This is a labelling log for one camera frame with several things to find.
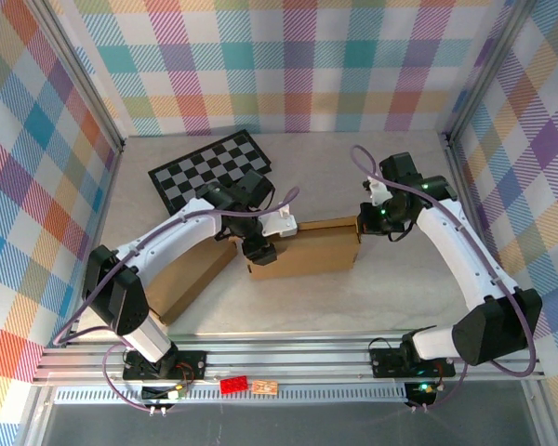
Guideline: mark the black connector board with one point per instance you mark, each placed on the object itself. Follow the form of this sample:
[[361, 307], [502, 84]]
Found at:
[[158, 394], [421, 392]]

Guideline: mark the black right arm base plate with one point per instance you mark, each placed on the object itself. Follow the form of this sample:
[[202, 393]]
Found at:
[[386, 362]]

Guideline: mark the black and grey checkerboard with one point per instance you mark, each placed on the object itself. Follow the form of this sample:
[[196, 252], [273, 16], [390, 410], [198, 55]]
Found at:
[[200, 167]]

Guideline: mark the aluminium corner post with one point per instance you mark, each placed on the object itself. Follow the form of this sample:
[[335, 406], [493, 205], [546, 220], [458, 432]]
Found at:
[[488, 69], [100, 111]]

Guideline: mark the small orange card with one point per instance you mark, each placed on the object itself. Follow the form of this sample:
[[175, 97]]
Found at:
[[264, 387]]

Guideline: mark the aluminium side rail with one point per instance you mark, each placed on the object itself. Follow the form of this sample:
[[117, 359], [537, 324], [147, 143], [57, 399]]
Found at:
[[113, 176], [458, 172]]

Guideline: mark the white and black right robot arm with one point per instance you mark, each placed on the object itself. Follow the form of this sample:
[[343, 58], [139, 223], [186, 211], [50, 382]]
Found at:
[[446, 241]]

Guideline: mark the aluminium rail frame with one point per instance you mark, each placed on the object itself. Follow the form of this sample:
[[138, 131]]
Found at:
[[283, 358]]

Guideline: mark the brown cardboard box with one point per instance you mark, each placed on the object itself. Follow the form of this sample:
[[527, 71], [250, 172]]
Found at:
[[190, 279], [316, 253]]

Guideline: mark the small red toy brick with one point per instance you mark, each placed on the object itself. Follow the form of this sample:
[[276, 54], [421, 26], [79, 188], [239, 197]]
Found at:
[[234, 385]]

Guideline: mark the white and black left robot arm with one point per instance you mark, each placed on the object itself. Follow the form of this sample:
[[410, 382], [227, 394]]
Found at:
[[176, 227]]

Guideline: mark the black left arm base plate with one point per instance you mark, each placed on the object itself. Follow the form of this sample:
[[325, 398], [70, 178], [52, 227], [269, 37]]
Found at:
[[190, 364]]

